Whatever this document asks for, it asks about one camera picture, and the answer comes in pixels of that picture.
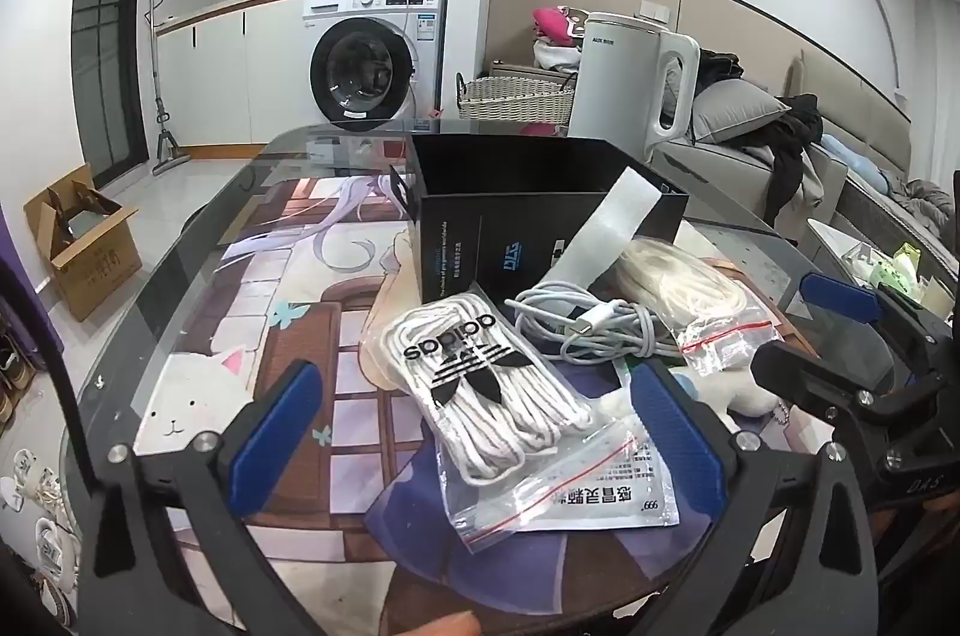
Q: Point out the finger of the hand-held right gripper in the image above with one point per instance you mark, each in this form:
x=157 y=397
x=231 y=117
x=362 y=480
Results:
x=840 y=298
x=802 y=377

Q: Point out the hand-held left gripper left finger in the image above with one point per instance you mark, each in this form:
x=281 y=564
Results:
x=277 y=433

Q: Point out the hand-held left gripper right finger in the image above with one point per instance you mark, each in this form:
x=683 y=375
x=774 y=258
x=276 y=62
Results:
x=675 y=441

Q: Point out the white plush toy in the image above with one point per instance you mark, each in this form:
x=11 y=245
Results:
x=739 y=392

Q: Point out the bagged white shoelaces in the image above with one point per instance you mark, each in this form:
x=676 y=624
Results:
x=480 y=396

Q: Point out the white foam wrap sheet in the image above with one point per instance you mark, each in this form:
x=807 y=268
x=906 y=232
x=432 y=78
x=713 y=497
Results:
x=607 y=223

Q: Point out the black cardboard box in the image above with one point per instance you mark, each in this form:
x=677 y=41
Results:
x=465 y=246

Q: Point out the person's left hand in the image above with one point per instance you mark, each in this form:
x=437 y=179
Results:
x=450 y=625

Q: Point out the green white medicine sachet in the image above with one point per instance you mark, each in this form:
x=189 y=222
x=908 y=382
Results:
x=622 y=486

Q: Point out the blue blanket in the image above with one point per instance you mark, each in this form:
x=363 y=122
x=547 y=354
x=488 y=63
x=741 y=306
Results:
x=855 y=160

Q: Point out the black clothes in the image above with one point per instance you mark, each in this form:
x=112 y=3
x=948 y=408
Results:
x=795 y=156

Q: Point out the grey sofa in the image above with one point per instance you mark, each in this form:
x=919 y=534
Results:
x=720 y=163

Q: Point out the grey pillow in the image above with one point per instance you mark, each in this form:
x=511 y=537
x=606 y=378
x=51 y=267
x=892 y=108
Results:
x=735 y=107

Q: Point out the white sneaker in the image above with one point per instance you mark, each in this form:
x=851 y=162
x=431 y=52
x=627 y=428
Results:
x=37 y=478
x=56 y=561

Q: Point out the brown cardboard box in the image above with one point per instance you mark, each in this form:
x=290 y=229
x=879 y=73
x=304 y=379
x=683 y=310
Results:
x=97 y=261

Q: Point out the wooden shoe rack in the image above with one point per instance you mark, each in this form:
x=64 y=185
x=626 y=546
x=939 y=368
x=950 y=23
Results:
x=11 y=373

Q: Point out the white electric kettle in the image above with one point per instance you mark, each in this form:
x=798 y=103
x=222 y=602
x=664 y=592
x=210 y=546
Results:
x=615 y=81

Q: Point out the floor mop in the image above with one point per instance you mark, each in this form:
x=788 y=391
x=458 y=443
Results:
x=161 y=141

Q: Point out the white kitchen cabinet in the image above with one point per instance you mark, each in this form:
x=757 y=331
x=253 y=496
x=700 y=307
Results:
x=225 y=73

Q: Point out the white washing machine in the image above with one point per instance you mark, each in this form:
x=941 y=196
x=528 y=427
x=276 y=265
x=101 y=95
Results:
x=360 y=73

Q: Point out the wicker basket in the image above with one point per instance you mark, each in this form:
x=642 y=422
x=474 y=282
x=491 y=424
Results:
x=510 y=96

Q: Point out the pink cloth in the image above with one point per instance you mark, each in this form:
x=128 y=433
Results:
x=555 y=25

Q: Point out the dark glass door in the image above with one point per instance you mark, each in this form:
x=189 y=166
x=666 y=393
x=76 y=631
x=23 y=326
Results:
x=105 y=43

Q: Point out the wall switch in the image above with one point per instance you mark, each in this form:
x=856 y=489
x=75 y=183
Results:
x=655 y=12

